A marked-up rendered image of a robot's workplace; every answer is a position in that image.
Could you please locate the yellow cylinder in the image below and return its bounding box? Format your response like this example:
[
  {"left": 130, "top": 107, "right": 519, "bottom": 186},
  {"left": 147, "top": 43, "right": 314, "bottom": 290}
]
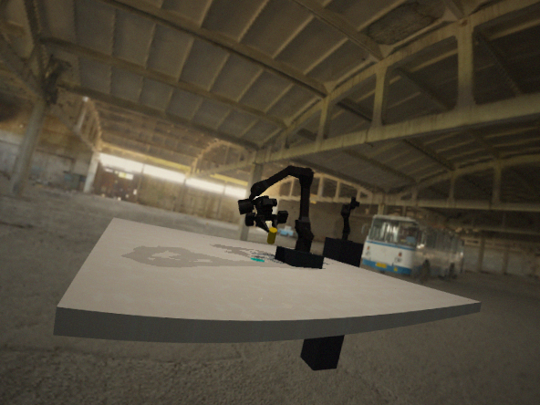
[{"left": 267, "top": 227, "right": 277, "bottom": 244}]

